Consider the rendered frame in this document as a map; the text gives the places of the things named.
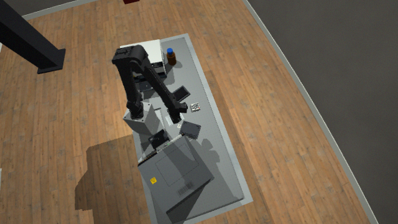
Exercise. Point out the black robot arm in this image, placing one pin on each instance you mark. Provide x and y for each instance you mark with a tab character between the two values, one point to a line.
136	58

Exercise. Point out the brown bottle with blue cap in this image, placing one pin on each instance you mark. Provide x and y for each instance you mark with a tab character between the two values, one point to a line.
171	57

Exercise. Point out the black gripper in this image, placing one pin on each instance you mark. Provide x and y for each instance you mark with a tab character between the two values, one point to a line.
173	118

